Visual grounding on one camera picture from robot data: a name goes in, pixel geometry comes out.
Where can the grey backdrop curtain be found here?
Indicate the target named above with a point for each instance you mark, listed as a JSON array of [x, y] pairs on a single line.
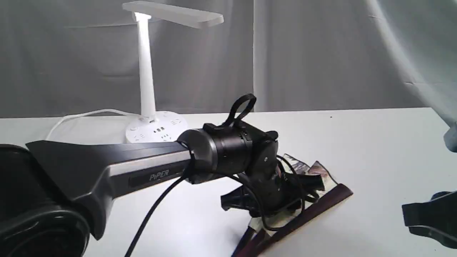
[[64, 57]]

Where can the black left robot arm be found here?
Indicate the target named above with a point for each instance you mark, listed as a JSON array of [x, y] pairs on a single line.
[[55, 195]]

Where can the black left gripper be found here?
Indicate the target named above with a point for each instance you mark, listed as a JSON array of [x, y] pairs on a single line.
[[268, 188]]

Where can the white desk lamp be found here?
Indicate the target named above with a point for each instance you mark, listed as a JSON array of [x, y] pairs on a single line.
[[153, 125]]

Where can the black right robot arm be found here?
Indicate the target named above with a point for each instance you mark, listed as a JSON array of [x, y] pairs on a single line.
[[435, 219]]

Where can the painted paper folding fan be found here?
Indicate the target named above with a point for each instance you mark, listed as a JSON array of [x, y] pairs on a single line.
[[256, 240]]

